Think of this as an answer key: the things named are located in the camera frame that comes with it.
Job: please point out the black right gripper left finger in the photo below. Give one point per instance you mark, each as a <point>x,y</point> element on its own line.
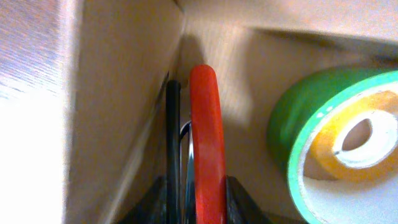
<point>151,209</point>

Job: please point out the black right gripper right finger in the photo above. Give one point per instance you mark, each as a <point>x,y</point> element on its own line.
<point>242,209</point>

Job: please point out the yellow tape roll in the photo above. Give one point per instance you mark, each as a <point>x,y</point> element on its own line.
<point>377,156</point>

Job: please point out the green tape roll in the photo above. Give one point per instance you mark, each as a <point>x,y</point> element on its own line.
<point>295,121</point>

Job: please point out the brown cardboard box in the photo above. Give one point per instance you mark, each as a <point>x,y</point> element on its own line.
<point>257,48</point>

